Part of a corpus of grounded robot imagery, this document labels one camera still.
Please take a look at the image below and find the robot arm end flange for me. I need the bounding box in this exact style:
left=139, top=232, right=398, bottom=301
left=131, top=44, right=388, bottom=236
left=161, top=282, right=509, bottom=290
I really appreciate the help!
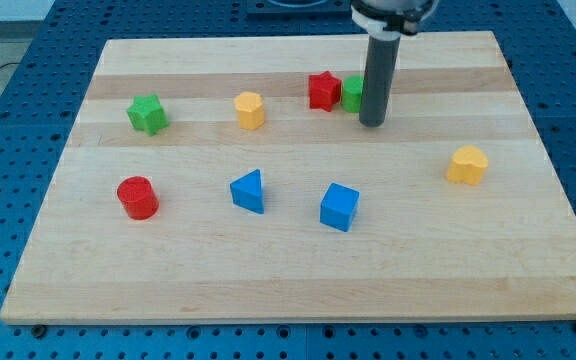
left=350, top=0, right=439, bottom=41

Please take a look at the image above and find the yellow hexagon block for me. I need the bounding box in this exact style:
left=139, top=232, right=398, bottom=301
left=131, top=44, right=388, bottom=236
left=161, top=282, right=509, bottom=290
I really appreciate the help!
left=233, top=92, right=265, bottom=130

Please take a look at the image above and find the red star block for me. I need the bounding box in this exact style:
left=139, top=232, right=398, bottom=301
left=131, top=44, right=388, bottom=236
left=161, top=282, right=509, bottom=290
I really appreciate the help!
left=308, top=71, right=342, bottom=112

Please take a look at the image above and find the green star block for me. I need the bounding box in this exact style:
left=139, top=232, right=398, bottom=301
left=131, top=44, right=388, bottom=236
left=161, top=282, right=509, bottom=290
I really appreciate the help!
left=126, top=94, right=169, bottom=136

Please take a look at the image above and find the blue triangle block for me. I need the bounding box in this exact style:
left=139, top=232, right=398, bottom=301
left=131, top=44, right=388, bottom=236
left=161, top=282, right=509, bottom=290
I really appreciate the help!
left=230, top=169, right=265, bottom=214

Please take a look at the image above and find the blue cube block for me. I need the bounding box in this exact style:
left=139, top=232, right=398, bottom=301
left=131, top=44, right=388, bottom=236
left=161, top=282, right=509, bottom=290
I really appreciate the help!
left=319, top=183, right=360, bottom=232

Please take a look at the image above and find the wooden board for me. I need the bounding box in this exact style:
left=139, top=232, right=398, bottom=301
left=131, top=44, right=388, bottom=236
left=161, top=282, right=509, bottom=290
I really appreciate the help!
left=0, top=31, right=576, bottom=325

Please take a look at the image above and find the green cylinder block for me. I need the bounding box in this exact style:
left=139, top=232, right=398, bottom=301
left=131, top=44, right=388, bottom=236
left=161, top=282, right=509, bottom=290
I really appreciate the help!
left=341, top=75, right=363, bottom=113

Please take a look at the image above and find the red cylinder block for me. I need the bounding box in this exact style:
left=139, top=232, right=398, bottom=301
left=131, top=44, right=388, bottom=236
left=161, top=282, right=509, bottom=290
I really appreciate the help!
left=116, top=176, right=159, bottom=220

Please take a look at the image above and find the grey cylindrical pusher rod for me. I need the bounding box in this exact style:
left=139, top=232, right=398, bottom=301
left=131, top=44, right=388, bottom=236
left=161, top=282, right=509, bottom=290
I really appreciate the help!
left=359, top=37, right=400, bottom=128

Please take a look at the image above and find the yellow heart block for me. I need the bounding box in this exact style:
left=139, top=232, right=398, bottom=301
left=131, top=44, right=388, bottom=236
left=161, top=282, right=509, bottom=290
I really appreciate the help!
left=445, top=145, right=489, bottom=186

